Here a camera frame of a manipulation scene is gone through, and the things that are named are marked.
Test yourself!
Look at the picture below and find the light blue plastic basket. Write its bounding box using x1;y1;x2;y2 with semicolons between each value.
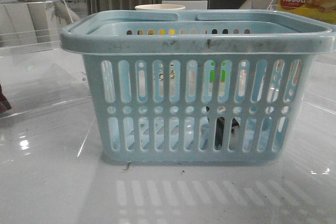
60;9;335;163

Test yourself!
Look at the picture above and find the green striped package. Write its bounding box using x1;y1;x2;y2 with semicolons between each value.
208;61;228;97

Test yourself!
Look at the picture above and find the white paper cup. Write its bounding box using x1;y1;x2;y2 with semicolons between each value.
135;4;185;11

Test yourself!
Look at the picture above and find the clear acrylic shelf left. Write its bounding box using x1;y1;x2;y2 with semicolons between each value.
1;0;90;119

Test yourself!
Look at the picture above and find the dark red snack packet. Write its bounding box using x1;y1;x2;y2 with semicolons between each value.
0;86;12;113

